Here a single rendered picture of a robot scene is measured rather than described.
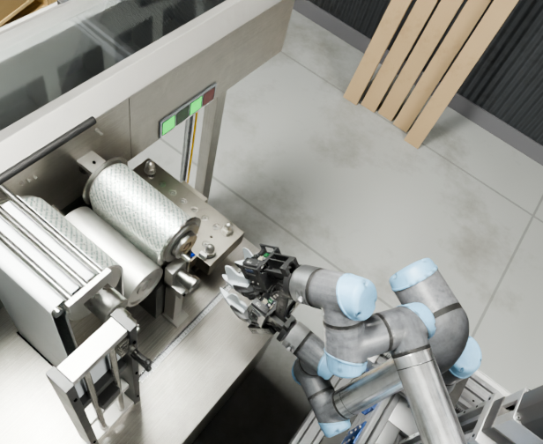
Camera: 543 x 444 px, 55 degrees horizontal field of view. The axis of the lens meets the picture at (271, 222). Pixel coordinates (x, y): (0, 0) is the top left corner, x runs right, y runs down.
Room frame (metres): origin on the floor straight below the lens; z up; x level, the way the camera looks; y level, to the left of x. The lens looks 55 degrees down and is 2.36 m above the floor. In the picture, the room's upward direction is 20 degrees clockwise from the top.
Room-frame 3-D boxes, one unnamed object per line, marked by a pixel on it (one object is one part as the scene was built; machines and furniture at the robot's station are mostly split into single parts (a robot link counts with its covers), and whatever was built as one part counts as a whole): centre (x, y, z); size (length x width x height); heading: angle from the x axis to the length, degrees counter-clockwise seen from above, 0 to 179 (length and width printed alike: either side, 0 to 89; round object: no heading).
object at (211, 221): (0.85, 0.28, 1.00); 0.40 x 0.16 x 0.06; 69
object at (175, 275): (0.57, 0.17, 1.05); 0.06 x 0.05 x 0.31; 69
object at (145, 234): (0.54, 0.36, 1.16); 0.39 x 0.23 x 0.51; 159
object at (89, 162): (0.73, 0.47, 1.28); 0.06 x 0.05 x 0.02; 69
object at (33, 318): (0.36, 0.46, 1.17); 0.34 x 0.05 x 0.54; 69
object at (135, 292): (0.55, 0.35, 1.17); 0.26 x 0.12 x 0.12; 69
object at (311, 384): (0.51, -0.24, 1.01); 0.11 x 0.08 x 0.11; 41
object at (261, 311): (0.58, -0.08, 1.12); 0.12 x 0.08 x 0.09; 69
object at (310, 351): (0.53, -0.23, 1.11); 0.11 x 0.08 x 0.09; 69
